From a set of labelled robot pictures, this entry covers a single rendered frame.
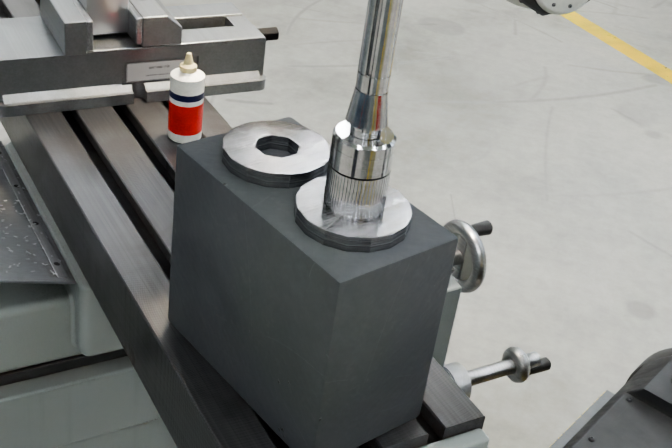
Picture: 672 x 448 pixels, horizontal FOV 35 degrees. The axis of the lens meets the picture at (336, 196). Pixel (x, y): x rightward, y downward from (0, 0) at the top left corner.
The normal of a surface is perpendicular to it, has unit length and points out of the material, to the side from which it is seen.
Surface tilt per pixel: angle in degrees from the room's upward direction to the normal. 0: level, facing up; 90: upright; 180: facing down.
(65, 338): 90
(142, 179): 0
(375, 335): 90
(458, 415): 0
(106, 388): 90
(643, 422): 0
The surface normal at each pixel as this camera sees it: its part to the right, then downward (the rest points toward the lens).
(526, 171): 0.12, -0.84
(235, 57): 0.44, 0.51
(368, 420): 0.62, 0.47
